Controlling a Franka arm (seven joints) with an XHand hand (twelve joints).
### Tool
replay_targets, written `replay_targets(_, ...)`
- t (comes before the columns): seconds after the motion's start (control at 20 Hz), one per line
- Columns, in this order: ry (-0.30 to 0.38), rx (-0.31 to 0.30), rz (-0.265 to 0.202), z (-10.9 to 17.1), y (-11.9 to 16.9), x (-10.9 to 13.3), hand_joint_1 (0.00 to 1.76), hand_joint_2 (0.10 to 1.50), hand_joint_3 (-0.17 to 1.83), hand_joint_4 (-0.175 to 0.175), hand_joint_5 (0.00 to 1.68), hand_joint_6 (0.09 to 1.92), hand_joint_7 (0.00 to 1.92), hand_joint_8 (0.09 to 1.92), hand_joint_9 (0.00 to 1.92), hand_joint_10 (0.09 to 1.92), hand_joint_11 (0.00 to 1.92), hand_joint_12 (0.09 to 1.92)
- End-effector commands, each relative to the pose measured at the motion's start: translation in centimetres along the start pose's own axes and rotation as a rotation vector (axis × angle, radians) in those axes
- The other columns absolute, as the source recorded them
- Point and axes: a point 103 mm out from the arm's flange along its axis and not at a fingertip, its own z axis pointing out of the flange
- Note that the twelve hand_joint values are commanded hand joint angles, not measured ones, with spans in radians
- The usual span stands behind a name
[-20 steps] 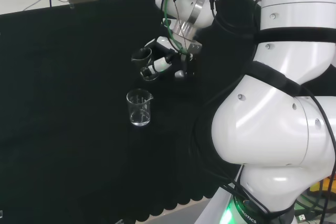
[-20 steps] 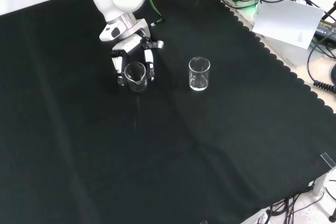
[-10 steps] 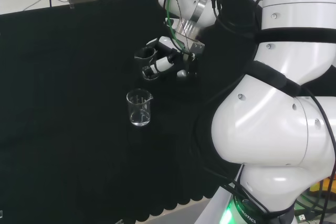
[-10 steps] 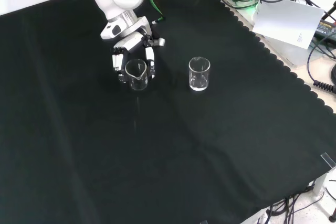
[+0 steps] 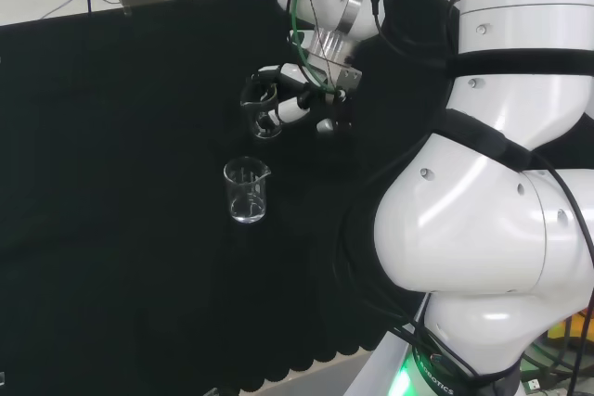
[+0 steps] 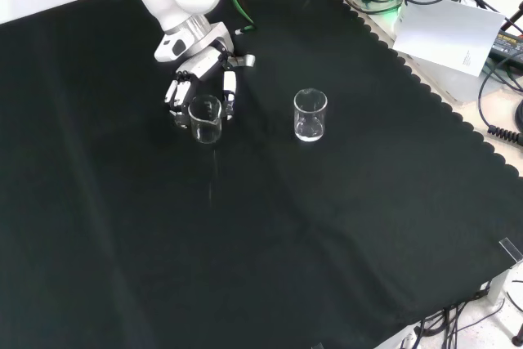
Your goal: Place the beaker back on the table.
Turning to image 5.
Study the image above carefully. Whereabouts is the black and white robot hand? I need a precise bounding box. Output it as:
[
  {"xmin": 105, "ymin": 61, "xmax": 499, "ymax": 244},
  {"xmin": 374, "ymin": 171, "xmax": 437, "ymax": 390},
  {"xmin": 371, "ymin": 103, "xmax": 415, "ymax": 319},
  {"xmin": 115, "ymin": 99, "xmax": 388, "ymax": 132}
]
[{"xmin": 240, "ymin": 61, "xmax": 359, "ymax": 138}]

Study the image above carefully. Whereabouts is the small clear glass beaker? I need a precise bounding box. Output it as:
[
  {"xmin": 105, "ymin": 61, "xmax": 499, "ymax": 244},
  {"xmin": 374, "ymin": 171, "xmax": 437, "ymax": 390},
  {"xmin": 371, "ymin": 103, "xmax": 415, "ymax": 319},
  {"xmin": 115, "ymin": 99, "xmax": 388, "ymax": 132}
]
[{"xmin": 239, "ymin": 84, "xmax": 285, "ymax": 140}]

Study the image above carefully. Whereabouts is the clear glass beaker with spout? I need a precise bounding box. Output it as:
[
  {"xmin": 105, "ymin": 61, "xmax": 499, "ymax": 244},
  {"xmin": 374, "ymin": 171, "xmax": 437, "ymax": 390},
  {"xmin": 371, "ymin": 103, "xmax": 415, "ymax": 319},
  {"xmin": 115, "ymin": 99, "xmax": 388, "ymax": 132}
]
[{"xmin": 223, "ymin": 157, "xmax": 272, "ymax": 224}]

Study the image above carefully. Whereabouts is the black bench cloth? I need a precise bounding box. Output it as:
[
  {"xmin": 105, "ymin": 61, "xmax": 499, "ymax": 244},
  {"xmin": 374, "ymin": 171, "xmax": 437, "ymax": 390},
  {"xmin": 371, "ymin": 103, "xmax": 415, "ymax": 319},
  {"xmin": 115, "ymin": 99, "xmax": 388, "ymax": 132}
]
[{"xmin": 0, "ymin": 0, "xmax": 465, "ymax": 393}]

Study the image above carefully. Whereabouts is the green cable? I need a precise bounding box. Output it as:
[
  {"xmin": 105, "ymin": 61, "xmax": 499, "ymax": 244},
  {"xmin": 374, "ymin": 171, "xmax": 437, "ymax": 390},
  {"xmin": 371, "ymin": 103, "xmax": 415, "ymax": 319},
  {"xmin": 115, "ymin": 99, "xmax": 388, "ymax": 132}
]
[{"xmin": 289, "ymin": 0, "xmax": 338, "ymax": 94}]

